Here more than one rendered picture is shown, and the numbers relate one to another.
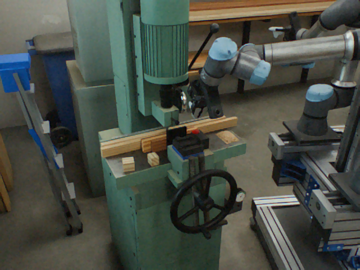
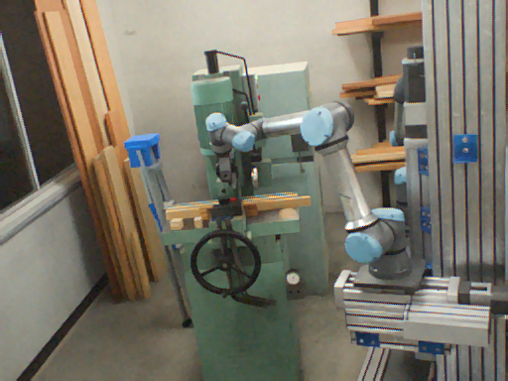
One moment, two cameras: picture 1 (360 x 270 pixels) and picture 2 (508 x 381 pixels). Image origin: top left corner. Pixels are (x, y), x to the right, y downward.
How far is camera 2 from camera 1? 1.58 m
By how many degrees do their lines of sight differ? 31
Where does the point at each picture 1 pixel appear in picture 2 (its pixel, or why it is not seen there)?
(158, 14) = (196, 96)
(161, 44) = (202, 120)
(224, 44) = (213, 118)
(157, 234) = (209, 304)
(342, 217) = (351, 297)
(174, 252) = (231, 331)
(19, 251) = (137, 331)
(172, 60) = not seen: hidden behind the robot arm
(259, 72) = (237, 140)
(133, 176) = (177, 234)
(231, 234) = (353, 359)
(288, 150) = not seen: hidden behind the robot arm
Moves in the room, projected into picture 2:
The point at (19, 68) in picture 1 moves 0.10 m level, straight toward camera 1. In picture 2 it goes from (142, 146) to (137, 150)
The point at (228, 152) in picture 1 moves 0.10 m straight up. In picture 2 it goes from (278, 227) to (275, 205)
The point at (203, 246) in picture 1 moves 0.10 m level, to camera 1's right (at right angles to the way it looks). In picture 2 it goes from (268, 336) to (288, 339)
